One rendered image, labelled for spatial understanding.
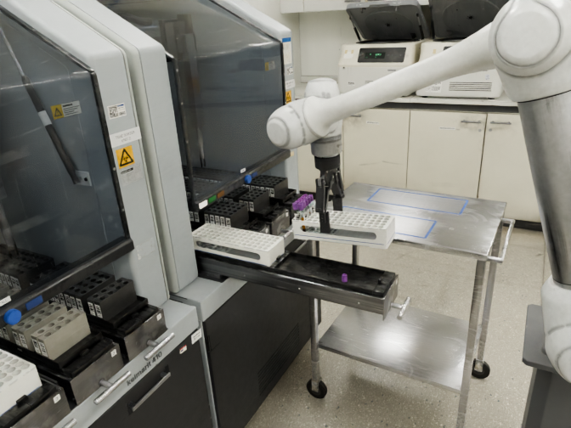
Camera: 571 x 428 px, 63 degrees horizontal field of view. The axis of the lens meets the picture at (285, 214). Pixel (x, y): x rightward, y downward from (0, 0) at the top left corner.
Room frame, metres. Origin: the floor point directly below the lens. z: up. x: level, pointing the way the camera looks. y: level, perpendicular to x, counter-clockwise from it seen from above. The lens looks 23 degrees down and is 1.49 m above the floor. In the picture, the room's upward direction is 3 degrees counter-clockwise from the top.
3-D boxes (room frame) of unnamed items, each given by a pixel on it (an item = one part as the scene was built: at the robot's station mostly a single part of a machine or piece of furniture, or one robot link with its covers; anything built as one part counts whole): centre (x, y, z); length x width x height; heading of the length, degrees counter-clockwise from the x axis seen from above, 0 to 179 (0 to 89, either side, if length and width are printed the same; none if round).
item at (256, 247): (1.31, 0.16, 0.83); 0.30 x 0.10 x 0.06; 61
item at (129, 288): (1.00, 0.44, 0.85); 0.12 x 0.02 x 0.06; 151
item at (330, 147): (1.29, -0.13, 1.14); 0.09 x 0.09 x 0.06
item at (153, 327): (1.12, 0.64, 0.78); 0.73 x 0.14 x 0.09; 61
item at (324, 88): (1.28, -0.11, 1.25); 0.13 x 0.11 x 0.16; 146
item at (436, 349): (1.52, -0.44, 0.41); 0.67 x 0.46 x 0.82; 58
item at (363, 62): (3.73, -0.84, 1.22); 0.62 x 0.56 x 0.64; 149
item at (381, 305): (1.22, 0.00, 0.78); 0.73 x 0.14 x 0.09; 61
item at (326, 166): (1.29, -0.13, 1.07); 0.08 x 0.07 x 0.09; 151
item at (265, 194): (1.62, 0.09, 0.85); 0.12 x 0.02 x 0.06; 150
